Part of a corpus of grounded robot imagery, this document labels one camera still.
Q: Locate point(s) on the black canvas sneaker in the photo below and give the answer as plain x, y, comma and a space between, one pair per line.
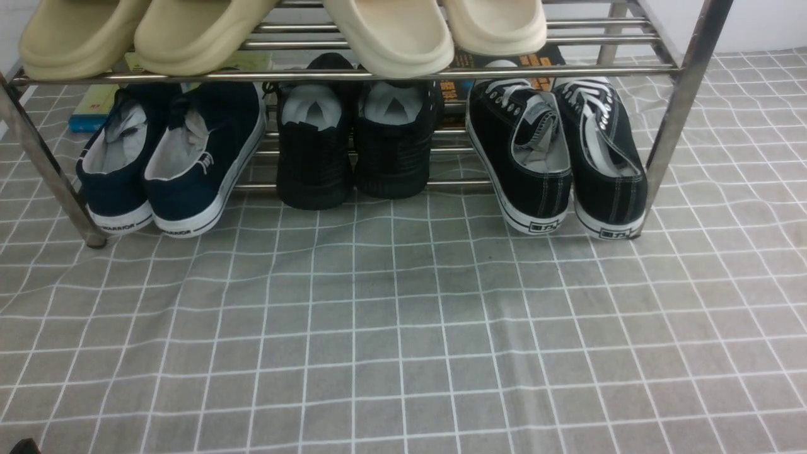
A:
516, 130
609, 180

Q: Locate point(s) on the metal shoe rack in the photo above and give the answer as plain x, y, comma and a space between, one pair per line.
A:
630, 38

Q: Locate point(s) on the grey checked floor cloth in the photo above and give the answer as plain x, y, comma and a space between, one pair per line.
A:
427, 325

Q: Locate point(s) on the right black knit sneaker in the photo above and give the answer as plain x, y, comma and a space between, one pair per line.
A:
393, 136

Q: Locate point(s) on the black knit sneaker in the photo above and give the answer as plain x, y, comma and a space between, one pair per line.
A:
393, 136
314, 122

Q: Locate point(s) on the left black knit sneaker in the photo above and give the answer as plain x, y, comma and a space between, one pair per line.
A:
314, 122

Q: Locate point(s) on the cream slipper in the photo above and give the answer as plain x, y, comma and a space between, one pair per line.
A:
497, 27
395, 39

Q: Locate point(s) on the right cream slipper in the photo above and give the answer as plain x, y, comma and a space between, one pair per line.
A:
497, 27

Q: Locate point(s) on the right navy Warrior sneaker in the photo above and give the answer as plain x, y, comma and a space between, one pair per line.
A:
212, 132

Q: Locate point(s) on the navy warrior sneaker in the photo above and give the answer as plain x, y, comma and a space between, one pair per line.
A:
110, 168
212, 132

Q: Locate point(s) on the black printed book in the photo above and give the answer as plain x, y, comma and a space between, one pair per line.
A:
455, 91

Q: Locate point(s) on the beige slipper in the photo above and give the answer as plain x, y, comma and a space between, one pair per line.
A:
78, 39
189, 38

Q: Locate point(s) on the left navy Warrior sneaker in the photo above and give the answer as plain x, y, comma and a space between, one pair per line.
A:
110, 168

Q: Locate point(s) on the far left beige slipper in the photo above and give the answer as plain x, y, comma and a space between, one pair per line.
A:
78, 39

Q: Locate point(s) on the dark object at corner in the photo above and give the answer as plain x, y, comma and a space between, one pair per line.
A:
25, 446

